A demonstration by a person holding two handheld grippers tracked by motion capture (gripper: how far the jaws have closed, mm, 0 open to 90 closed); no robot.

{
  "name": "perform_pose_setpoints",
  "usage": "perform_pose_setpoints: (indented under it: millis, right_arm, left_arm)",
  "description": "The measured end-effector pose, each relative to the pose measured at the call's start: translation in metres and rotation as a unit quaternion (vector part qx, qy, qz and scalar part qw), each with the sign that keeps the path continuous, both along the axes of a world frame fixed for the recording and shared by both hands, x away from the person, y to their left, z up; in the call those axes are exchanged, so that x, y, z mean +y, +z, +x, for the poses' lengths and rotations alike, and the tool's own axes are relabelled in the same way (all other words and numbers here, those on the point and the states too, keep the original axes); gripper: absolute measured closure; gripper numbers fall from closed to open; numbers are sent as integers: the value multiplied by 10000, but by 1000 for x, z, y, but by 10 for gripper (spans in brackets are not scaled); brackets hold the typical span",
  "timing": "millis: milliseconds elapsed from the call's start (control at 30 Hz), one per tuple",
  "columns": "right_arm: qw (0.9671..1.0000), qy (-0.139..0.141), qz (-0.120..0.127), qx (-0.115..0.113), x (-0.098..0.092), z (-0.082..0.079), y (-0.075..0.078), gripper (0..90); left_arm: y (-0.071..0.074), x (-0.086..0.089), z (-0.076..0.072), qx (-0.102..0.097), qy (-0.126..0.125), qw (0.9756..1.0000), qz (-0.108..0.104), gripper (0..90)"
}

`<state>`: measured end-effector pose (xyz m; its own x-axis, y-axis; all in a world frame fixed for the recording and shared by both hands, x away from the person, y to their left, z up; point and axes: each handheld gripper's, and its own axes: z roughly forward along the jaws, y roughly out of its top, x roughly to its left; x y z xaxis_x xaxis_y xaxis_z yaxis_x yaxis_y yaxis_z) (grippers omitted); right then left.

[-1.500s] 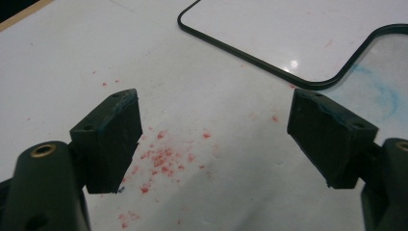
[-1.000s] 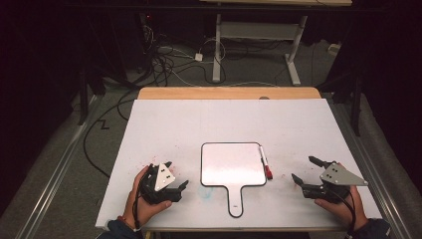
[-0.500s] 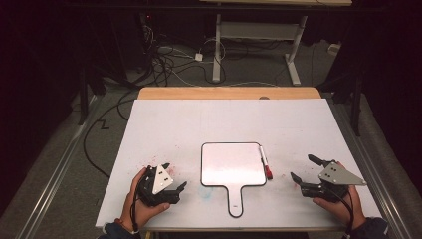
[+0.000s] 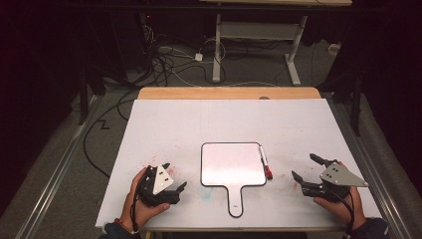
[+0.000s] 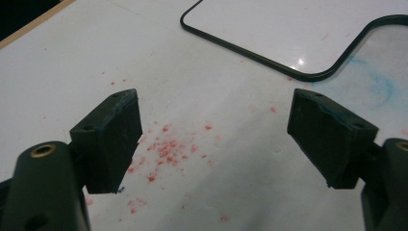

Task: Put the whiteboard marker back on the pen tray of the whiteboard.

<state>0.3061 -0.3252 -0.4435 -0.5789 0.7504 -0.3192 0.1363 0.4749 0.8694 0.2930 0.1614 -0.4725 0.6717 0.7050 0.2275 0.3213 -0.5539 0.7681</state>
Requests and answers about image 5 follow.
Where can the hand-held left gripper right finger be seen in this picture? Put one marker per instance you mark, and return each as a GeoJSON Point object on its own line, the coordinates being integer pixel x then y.
{"type": "Point", "coordinates": [327, 141]}

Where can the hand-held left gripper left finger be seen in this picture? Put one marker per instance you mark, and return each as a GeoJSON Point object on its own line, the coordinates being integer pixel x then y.
{"type": "Point", "coordinates": [106, 144]}

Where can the wooden table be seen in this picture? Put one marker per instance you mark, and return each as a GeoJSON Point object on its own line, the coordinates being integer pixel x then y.
{"type": "Point", "coordinates": [32, 25]}

